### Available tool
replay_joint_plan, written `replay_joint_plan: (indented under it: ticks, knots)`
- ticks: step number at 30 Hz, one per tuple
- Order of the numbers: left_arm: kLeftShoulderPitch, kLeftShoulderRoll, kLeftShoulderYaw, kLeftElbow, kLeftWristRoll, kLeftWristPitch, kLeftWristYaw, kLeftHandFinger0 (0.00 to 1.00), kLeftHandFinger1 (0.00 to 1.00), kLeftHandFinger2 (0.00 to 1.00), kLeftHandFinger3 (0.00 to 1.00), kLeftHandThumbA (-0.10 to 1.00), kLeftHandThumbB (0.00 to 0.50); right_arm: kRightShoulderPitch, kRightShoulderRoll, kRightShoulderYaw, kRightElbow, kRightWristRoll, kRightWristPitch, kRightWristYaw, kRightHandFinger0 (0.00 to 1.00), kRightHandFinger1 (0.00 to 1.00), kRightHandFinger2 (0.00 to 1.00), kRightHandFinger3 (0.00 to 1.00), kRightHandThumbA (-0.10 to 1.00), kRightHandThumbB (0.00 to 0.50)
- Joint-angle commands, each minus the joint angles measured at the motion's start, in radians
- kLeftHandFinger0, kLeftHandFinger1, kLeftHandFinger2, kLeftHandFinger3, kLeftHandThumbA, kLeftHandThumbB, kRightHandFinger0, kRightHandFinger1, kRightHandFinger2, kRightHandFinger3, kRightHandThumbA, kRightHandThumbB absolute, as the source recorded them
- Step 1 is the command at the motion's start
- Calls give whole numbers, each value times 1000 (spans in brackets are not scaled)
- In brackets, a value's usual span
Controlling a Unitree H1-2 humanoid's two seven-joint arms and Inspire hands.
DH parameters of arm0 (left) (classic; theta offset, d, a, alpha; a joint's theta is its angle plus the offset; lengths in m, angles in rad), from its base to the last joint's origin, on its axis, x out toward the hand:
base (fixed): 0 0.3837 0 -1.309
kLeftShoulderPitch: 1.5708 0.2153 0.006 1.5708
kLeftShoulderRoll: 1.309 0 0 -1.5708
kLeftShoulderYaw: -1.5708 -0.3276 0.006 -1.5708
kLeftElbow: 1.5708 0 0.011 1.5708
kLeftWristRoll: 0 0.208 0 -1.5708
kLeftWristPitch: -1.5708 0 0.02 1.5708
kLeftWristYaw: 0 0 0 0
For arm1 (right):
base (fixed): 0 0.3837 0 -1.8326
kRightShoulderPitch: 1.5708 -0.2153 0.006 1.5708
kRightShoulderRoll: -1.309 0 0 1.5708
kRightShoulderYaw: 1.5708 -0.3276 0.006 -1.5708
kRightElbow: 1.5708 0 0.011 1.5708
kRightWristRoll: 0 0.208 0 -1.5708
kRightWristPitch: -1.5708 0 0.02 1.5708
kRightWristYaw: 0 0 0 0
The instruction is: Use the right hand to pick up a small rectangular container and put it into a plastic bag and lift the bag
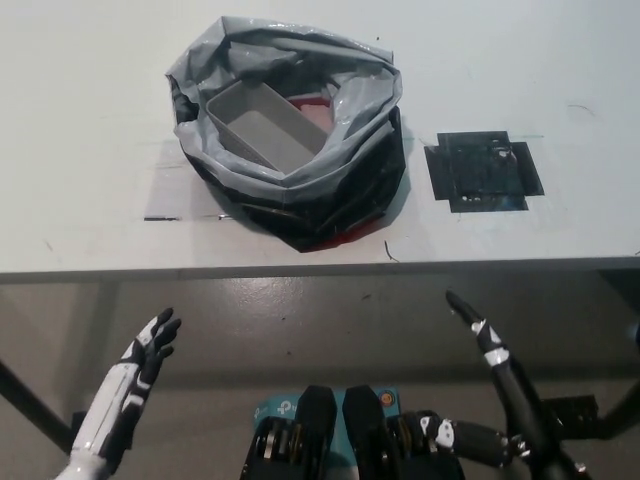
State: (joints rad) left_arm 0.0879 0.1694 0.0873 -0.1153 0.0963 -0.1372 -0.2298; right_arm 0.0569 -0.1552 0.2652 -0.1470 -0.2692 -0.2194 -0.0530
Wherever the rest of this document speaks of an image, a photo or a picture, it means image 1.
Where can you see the black slanted table leg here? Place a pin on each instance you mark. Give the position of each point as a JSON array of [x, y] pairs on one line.
[[30, 400]]

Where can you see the grey black plastic bag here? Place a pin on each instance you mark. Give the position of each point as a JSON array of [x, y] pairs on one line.
[[340, 215]]

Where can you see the black table leg bracket left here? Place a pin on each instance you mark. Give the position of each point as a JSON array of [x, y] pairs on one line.
[[78, 422]]

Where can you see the thin black tape strip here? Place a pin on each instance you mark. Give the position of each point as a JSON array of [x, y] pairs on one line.
[[160, 218]]

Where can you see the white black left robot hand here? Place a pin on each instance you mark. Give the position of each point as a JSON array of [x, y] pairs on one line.
[[125, 385]]

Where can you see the black tape patch on table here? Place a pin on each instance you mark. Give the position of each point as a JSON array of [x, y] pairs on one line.
[[480, 172]]

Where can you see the clear tape patch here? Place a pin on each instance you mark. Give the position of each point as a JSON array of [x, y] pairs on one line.
[[170, 195]]

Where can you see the black teal robot body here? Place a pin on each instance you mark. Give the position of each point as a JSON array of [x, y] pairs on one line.
[[315, 415]]

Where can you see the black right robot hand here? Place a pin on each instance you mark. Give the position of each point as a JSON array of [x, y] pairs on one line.
[[520, 400]]

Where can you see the grey mesh rectangular container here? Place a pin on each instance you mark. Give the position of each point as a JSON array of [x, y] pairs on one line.
[[270, 135]]

